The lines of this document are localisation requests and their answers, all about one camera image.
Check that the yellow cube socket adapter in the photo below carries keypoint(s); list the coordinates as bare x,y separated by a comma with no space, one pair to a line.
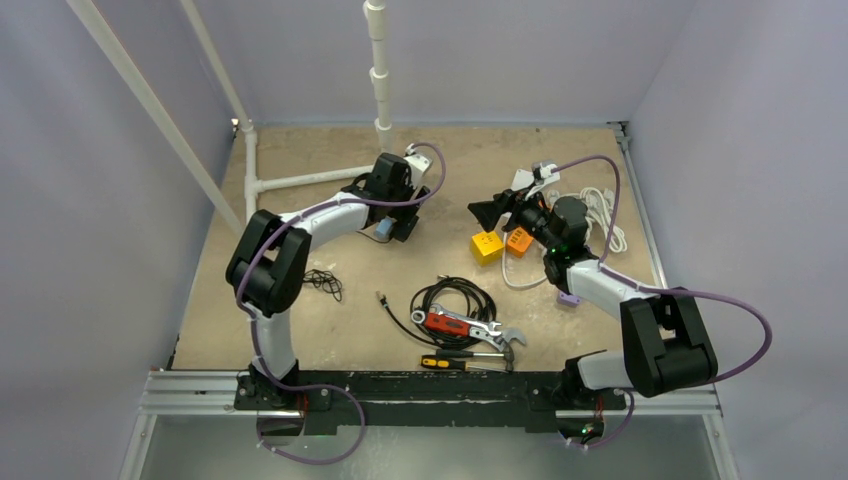
486,248

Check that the purple power strip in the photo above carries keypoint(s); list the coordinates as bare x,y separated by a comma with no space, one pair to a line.
568,300

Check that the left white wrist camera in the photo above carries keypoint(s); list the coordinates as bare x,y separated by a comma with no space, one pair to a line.
419,166

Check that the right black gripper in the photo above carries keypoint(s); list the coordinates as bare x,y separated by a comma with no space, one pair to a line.
516,211

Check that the yellow black screwdriver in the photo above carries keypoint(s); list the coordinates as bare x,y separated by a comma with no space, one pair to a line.
434,362

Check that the blue plug adapter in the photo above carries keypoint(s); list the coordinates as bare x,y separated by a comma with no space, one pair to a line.
383,230

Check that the orange power strip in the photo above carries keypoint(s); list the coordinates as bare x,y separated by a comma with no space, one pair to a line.
518,242

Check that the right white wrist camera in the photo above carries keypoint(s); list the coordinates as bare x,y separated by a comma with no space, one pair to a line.
537,178

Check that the aluminium rail frame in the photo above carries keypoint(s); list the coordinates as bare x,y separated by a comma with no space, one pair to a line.
209,392

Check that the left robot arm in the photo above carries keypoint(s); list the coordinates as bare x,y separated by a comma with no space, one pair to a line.
268,266

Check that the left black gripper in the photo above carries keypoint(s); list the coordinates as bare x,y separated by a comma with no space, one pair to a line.
402,213

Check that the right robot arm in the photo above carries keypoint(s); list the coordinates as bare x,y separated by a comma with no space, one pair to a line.
665,345

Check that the small claw hammer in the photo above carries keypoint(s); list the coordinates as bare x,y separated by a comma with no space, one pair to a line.
507,356

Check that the red adjustable wrench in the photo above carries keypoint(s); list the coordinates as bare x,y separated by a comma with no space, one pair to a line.
440,319

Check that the white PVC pipe frame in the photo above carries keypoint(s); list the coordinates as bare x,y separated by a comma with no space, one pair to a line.
112,47

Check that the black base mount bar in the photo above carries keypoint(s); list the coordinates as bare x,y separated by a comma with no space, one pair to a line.
324,400

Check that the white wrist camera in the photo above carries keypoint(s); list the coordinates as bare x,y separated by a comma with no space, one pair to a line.
419,166
537,178

